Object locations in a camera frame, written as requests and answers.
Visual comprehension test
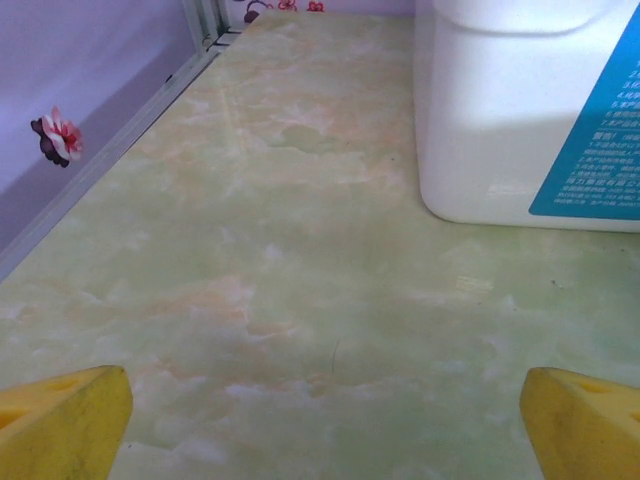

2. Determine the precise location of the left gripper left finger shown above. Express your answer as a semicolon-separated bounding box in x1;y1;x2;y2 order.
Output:
0;364;134;480

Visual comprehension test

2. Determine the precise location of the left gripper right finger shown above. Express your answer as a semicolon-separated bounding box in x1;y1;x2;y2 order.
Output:
518;366;640;480

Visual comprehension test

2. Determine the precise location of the blue lidded white storage box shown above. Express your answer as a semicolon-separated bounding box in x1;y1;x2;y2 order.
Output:
413;0;640;234

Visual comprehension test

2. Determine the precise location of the aluminium side rail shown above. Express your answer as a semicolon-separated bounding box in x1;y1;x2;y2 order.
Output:
0;42;224;282

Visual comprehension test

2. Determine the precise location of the aluminium corner post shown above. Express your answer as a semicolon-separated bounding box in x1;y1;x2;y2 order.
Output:
180;0;242;49

